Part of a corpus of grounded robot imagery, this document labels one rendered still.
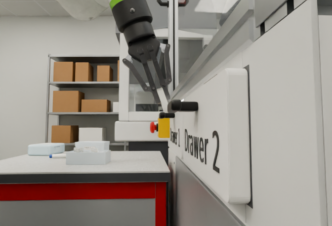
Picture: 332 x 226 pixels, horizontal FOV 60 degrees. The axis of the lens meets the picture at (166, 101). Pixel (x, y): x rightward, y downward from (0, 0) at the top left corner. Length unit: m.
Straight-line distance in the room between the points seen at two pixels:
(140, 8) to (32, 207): 0.58
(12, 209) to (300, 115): 0.81
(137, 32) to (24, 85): 4.87
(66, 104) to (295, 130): 4.60
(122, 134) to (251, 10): 1.29
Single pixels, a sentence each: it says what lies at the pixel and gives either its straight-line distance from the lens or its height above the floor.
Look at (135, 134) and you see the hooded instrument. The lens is 1.49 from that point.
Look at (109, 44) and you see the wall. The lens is 5.18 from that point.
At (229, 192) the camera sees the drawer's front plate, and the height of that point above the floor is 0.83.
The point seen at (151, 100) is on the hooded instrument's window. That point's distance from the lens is 1.51.
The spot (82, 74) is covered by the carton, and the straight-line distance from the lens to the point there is 4.66.
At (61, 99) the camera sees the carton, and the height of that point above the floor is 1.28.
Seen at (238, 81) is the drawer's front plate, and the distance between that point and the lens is 0.24.
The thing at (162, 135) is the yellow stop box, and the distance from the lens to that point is 0.98.
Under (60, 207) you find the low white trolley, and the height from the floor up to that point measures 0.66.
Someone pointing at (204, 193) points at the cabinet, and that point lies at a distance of 0.44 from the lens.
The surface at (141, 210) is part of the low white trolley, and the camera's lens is 0.83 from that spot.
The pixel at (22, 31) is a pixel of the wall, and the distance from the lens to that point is 5.75.
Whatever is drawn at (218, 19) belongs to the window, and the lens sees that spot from 0.42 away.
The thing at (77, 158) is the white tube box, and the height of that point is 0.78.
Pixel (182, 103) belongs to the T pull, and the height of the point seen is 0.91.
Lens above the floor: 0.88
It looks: 5 degrees up
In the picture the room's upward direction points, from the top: straight up
